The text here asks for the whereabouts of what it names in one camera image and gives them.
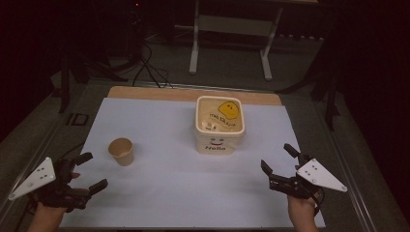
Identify white metal stand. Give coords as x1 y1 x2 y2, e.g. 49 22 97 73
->
189 0 320 82

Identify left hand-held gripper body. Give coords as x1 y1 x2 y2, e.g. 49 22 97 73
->
8 157 93 214

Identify black tripod stand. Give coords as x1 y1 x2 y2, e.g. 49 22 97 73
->
275 47 342 131
52 47 130 114

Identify cream smiley face bin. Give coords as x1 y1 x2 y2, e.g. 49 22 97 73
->
193 95 247 156

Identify yellow smiley face packet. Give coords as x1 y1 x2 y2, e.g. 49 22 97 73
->
217 101 240 121

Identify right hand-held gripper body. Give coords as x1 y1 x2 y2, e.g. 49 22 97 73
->
269 156 348 200

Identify black floor socket plate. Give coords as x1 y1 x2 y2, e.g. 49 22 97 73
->
66 112 90 128

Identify black floor cables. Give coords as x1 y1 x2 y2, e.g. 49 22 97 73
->
131 40 175 90

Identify white table mat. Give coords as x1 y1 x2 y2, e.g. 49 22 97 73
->
59 97 327 229

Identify person's left hand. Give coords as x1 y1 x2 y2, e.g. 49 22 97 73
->
34 202 69 221

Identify person's right hand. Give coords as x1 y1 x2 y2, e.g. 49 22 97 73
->
287 195 319 224

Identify brown paper cup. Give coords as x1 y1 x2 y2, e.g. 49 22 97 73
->
107 137 134 167

